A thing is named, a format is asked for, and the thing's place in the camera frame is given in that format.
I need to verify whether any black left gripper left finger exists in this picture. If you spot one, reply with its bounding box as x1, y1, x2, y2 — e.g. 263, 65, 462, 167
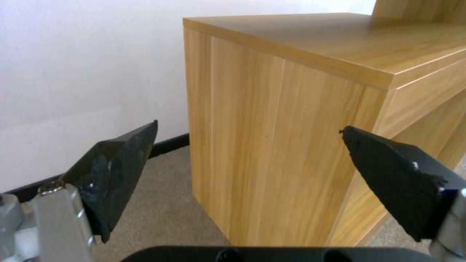
0, 119, 159, 262

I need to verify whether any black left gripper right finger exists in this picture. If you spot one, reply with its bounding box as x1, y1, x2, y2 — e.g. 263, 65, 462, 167
338, 126, 466, 262

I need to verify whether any black skirting board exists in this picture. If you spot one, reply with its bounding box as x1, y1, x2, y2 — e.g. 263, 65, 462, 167
0, 133, 190, 203

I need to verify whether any light wooden desk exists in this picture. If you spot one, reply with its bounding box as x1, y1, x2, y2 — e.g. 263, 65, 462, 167
182, 0, 466, 247

